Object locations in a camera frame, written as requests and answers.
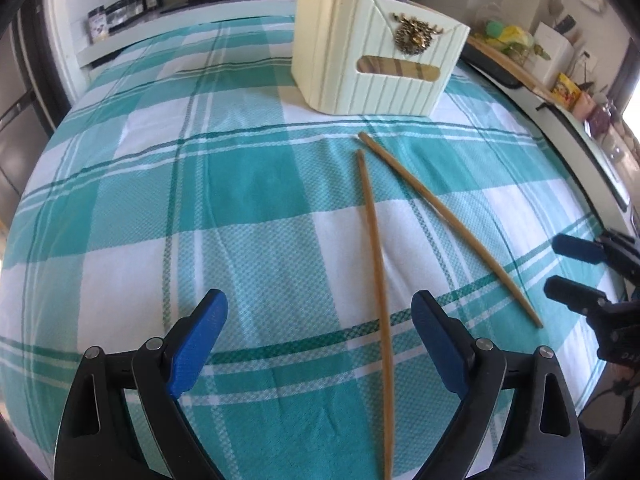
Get black oblong case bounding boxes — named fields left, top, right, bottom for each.
left=457, top=45, right=521, bottom=91

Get cream ribbed utensil holder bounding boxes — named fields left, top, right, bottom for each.
left=291, top=0, right=471, bottom=117

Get wooden cutting board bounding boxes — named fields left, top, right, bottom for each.
left=465, top=37, right=561, bottom=106

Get jar of purple beans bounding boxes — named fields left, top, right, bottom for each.
left=587, top=105, right=616, bottom=138

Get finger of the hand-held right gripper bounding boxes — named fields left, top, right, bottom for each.
left=544, top=275, right=613, bottom=318
left=552, top=230, right=640, bottom=281

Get steel refrigerator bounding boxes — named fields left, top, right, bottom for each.
left=0, top=5, right=56, bottom=201

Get yellow snack packet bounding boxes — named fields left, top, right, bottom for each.
left=552, top=72, right=583, bottom=111

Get teal white checked tablecloth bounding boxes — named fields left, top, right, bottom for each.
left=0, top=12, right=626, bottom=480

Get white knife block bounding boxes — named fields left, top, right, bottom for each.
left=532, top=21, right=576, bottom=88

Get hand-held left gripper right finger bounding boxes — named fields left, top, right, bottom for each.
left=410, top=291, right=586, bottom=480

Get yellow green plastic bags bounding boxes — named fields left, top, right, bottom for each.
left=475, top=19, right=543, bottom=58

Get pink packet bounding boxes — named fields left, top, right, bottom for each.
left=574, top=92, right=598, bottom=121

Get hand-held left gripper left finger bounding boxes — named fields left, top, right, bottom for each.
left=52, top=289, right=229, bottom=480

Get pale green tray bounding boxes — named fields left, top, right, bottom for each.
left=575, top=110, right=632, bottom=208

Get wooden chopstick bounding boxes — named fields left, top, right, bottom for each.
left=356, top=148, right=396, bottom=480
left=358, top=131, right=545, bottom=330

